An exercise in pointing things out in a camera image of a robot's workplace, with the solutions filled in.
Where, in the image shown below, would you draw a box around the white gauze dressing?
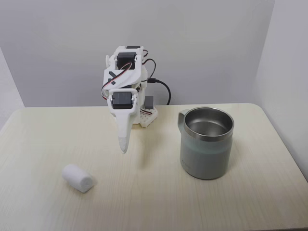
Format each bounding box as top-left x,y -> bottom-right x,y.
61,163 -> 93,193

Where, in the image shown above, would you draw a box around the grey table clamp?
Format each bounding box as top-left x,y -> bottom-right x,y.
143,96 -> 155,109

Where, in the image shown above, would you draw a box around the grey-green steel mug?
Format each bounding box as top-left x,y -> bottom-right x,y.
177,107 -> 235,180

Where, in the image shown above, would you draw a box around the black power cable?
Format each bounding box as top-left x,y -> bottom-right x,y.
147,78 -> 172,106

